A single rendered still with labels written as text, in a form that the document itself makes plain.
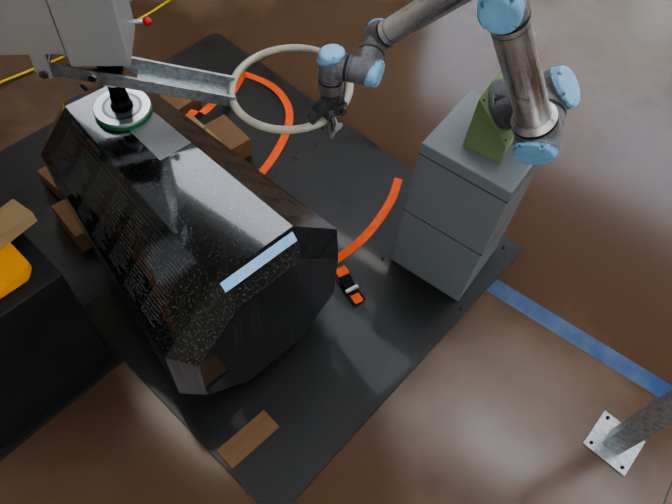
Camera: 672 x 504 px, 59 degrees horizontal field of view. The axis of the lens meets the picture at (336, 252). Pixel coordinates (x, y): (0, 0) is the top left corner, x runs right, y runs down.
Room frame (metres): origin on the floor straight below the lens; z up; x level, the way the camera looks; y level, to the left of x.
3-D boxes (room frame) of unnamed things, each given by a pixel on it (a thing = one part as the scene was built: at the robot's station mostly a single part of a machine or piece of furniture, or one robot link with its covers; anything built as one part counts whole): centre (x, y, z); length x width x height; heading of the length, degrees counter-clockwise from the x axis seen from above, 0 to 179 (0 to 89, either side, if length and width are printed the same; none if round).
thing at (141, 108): (1.66, 0.89, 0.86); 0.21 x 0.21 x 0.01
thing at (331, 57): (1.64, 0.09, 1.19); 0.10 x 0.09 x 0.12; 79
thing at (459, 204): (1.76, -0.55, 0.43); 0.50 x 0.50 x 0.85; 60
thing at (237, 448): (0.70, 0.26, 0.02); 0.25 x 0.10 x 0.01; 140
